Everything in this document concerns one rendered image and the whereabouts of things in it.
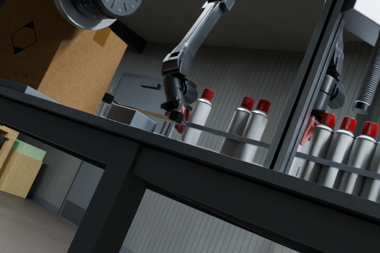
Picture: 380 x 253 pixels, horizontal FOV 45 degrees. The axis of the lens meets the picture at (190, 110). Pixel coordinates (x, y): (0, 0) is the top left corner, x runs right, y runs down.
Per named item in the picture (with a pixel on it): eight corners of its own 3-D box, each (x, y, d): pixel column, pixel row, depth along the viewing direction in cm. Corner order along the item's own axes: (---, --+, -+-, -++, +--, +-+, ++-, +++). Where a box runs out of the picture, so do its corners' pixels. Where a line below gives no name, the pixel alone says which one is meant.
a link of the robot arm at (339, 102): (310, 55, 134) (339, 52, 128) (326, 73, 142) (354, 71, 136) (303, 92, 130) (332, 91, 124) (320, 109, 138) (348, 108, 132)
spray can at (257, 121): (250, 174, 125) (277, 106, 129) (242, 169, 121) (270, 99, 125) (234, 169, 129) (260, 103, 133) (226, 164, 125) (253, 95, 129)
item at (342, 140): (336, 203, 111) (363, 125, 115) (330, 197, 107) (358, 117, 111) (316, 196, 114) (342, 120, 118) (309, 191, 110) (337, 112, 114)
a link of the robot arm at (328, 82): (314, 69, 130) (332, 71, 126) (324, 80, 135) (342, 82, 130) (305, 91, 129) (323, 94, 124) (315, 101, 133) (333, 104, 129)
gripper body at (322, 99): (298, 118, 133) (307, 95, 134) (332, 126, 127) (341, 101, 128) (290, 109, 128) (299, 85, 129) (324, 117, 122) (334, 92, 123)
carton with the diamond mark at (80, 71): (91, 123, 139) (128, 44, 144) (35, 92, 119) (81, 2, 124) (26, 100, 154) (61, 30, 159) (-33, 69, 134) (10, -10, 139)
